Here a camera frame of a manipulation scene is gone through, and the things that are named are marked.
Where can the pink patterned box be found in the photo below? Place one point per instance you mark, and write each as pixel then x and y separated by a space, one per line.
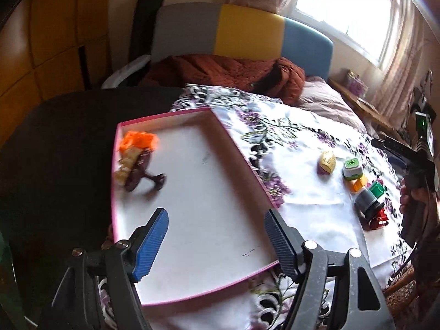
pixel 355 84

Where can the floral embroidered white tablecloth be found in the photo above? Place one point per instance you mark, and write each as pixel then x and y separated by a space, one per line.
pixel 309 213

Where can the purple perforated toy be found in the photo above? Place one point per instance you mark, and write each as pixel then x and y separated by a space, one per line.
pixel 135 178

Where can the yellow egg-shaped toy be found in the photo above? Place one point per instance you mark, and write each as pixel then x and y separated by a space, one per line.
pixel 327 161

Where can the rust brown quilt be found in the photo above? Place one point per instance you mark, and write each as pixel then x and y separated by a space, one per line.
pixel 223 70

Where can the green and white toy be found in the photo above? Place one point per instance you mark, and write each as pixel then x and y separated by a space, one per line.
pixel 351 172

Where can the black rolled mat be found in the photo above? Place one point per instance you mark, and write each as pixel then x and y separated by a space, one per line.
pixel 144 24

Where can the black blanket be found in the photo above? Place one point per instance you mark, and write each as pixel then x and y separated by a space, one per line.
pixel 62 161

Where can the white plastic object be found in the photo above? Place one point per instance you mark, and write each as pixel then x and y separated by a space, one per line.
pixel 127 72

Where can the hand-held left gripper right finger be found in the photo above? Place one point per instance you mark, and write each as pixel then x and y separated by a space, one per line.
pixel 280 244

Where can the green plastic toy cup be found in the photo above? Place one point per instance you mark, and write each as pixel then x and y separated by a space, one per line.
pixel 378 190

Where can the wicker chair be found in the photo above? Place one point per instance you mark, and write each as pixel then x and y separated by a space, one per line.
pixel 409 295

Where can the yellow orange plastic toy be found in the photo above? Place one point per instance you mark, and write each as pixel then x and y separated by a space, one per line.
pixel 357 184

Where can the grey cylinder toy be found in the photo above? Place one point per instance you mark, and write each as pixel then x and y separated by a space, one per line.
pixel 366 202

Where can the person's right forearm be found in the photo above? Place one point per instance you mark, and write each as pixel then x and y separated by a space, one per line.
pixel 429 257

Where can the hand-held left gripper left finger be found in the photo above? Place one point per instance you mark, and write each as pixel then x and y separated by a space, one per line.
pixel 151 244

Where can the red plastic toy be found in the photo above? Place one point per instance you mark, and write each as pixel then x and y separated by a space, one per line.
pixel 378 221

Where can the pale pink pillow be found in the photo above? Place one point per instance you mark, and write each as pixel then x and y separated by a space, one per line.
pixel 326 99

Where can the pink cardboard tray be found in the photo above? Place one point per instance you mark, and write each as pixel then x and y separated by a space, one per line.
pixel 206 196

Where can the bedroom window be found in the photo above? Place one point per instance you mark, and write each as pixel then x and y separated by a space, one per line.
pixel 343 7

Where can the grey yellow blue headboard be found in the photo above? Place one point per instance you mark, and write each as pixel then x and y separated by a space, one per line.
pixel 247 31

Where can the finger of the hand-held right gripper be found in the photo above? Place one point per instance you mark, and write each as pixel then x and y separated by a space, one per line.
pixel 392 146

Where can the person's right hand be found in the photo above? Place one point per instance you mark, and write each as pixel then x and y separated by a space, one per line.
pixel 405 196

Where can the wooden bedside table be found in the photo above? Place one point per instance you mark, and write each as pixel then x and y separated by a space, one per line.
pixel 364 108

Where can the wooden wardrobe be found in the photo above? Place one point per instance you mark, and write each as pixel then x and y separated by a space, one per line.
pixel 51 41

